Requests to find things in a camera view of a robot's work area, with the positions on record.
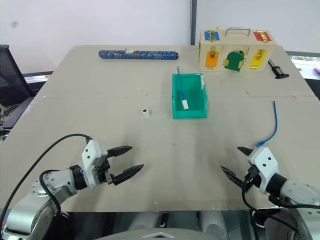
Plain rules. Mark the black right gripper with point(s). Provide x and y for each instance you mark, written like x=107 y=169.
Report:
x=252 y=178

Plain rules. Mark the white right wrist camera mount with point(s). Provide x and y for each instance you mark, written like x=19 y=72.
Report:
x=264 y=163

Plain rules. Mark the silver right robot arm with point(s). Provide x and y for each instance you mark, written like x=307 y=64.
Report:
x=297 y=192

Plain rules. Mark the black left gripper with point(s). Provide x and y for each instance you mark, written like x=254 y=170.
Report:
x=103 y=172

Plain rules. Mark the white label on bin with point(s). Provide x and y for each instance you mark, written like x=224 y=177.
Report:
x=202 y=81

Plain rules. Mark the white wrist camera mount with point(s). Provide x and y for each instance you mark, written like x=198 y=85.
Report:
x=264 y=163
x=90 y=162

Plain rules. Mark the dark vertical pole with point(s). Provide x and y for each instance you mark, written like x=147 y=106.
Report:
x=192 y=22

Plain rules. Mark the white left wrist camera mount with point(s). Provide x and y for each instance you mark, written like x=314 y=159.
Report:
x=90 y=162

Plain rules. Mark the green plastic bin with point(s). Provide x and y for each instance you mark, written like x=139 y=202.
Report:
x=190 y=113

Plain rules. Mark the silver robot torso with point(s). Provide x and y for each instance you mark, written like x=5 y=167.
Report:
x=160 y=228

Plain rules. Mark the small white adapter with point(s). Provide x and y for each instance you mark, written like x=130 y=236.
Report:
x=145 y=112

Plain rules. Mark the blue patterned rolled scroll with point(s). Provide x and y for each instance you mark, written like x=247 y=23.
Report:
x=137 y=55

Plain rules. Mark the black mesh office chair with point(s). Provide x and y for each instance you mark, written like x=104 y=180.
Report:
x=11 y=80

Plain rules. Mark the black plastic clamp tool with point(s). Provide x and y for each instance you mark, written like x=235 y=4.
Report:
x=277 y=71

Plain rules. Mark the wooden lock practice box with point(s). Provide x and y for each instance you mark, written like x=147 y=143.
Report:
x=235 y=53

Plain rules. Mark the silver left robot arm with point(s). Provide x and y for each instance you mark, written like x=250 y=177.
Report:
x=55 y=183

